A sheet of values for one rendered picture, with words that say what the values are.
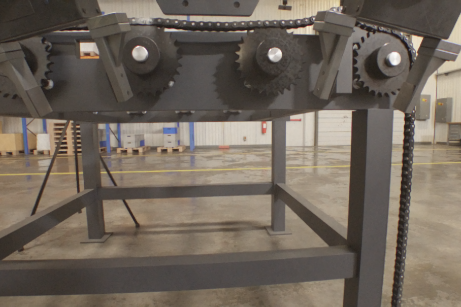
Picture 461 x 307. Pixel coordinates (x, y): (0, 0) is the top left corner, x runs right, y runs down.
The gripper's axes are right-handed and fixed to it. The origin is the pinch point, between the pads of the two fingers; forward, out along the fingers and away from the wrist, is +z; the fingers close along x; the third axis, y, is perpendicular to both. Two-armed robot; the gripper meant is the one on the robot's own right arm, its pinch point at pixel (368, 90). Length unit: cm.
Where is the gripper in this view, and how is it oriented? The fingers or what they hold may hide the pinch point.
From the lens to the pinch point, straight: 40.1
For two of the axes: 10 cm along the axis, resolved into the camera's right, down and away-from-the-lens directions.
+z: -1.6, 8.7, 4.6
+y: 0.9, 4.8, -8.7
